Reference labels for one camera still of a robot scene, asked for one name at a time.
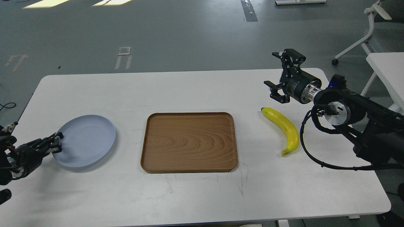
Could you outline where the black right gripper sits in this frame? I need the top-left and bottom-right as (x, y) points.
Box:
(264, 49), (322, 104)

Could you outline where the light blue plate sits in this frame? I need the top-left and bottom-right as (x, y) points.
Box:
(52, 115), (116, 168)

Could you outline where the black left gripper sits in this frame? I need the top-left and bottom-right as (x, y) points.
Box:
(9, 132), (64, 179)

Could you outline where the white office chair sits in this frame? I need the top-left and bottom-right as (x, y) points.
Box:
(331, 0), (404, 66)

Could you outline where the white side table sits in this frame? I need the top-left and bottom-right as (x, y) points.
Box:
(360, 52), (404, 114)

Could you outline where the yellow banana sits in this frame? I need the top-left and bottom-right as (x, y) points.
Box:
(261, 107), (300, 156)

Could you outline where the brown wooden tray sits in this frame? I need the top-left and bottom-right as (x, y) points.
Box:
(140, 112), (238, 173)

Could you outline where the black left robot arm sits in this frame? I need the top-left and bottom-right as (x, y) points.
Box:
(0, 122), (64, 186)

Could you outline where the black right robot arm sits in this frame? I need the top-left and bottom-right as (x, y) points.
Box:
(264, 49), (403, 171)

